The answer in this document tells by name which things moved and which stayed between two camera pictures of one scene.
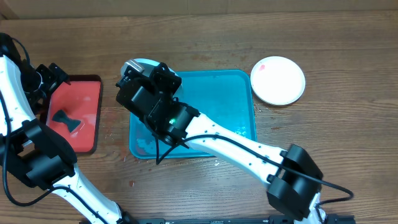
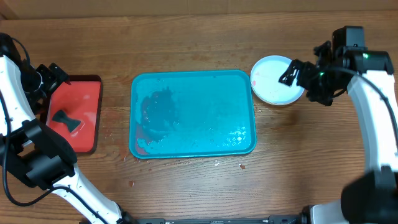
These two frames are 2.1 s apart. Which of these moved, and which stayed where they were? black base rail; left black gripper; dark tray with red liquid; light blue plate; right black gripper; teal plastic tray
Moved: light blue plate; right black gripper
Stayed: left black gripper; teal plastic tray; dark tray with red liquid; black base rail
